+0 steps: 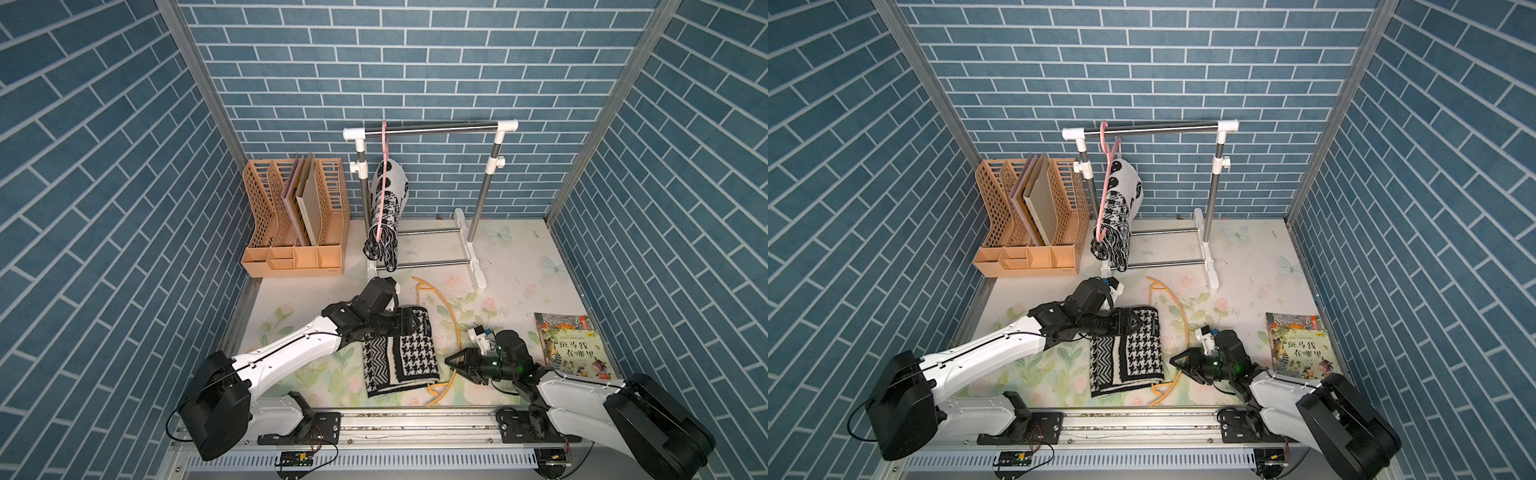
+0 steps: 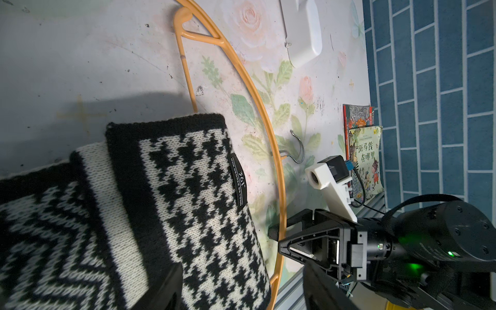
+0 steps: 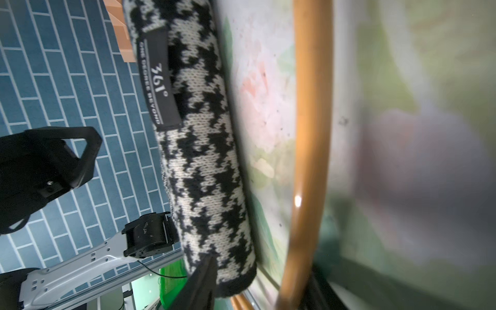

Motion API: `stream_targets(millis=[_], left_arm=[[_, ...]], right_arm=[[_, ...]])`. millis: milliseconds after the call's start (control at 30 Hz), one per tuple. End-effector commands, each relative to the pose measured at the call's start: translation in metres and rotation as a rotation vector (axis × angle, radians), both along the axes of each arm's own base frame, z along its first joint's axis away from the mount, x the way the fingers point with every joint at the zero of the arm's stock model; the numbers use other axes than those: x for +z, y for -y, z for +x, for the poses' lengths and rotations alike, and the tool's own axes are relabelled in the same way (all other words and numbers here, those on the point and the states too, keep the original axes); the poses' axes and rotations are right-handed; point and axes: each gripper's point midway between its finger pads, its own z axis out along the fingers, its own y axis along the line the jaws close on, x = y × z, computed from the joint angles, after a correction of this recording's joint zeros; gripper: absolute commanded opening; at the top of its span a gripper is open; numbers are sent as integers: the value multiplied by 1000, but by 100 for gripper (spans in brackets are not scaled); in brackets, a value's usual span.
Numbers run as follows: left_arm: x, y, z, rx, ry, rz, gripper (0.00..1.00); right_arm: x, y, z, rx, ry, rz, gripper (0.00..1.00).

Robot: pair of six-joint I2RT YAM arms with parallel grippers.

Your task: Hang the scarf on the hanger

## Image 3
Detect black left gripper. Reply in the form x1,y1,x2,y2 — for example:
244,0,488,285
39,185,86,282
1,127,102,235

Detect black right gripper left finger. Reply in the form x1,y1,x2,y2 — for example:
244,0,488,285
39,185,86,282
167,254,218,310

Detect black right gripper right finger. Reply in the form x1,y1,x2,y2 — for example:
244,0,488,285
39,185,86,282
306,267,348,310

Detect black white houndstooth scarf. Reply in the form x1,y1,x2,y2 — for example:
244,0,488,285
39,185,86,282
123,1,257,298

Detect yellow wooden hanger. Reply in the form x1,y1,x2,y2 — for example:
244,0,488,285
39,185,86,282
219,1,335,309

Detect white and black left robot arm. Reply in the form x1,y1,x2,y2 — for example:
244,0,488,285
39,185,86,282
1,127,178,309

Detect green plastic basket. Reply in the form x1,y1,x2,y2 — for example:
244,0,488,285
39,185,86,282
159,259,188,309

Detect floral table mat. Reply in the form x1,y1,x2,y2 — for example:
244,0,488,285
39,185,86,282
214,1,495,309

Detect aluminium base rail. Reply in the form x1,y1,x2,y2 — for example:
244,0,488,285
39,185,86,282
47,248,183,309

